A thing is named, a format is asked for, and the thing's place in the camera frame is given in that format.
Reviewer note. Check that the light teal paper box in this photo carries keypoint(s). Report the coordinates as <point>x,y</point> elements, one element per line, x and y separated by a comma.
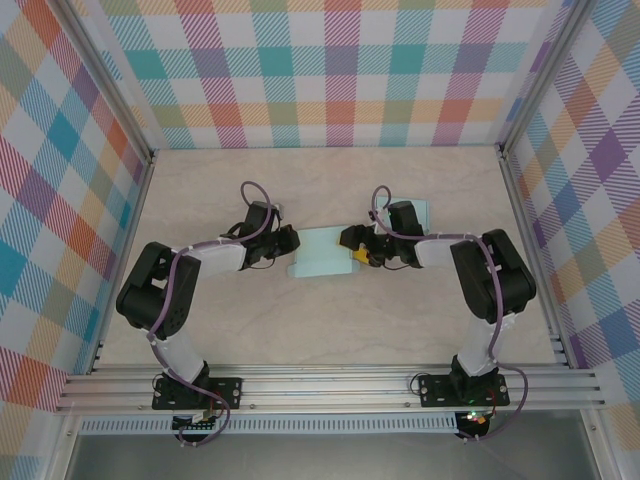
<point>320,255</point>
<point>424,215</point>

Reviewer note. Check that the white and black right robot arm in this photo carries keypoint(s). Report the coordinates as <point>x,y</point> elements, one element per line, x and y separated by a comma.
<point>440,252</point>

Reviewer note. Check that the aluminium corner post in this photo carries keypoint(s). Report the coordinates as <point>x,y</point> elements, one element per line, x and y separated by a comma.
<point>536,75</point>
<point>117,82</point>

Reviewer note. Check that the aluminium side rail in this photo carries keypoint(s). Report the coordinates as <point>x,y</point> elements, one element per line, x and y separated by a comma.
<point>125,260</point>
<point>516,200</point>

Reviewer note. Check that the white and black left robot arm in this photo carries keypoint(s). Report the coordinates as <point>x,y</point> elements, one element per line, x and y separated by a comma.
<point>220,257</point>

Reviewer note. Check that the small circuit board with LED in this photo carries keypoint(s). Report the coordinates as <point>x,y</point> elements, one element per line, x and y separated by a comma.
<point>477,420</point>

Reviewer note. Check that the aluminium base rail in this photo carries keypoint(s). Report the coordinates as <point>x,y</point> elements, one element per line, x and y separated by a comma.
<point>325,387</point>

